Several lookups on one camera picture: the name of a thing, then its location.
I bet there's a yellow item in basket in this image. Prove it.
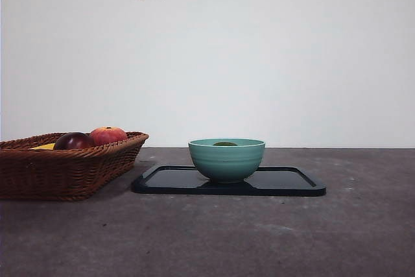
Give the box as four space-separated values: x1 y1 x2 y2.
28 142 56 151

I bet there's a black rectangular tray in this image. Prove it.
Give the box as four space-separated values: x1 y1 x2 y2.
131 165 327 197

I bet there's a dark purple plum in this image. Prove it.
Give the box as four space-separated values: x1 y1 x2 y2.
53 132 96 151

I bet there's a teal ceramic bowl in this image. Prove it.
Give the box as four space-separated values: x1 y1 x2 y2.
188 138 267 184

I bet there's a brown woven wicker basket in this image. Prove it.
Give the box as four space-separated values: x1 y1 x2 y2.
0 131 150 202

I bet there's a red orange peach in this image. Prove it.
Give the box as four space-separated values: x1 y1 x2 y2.
89 126 128 145

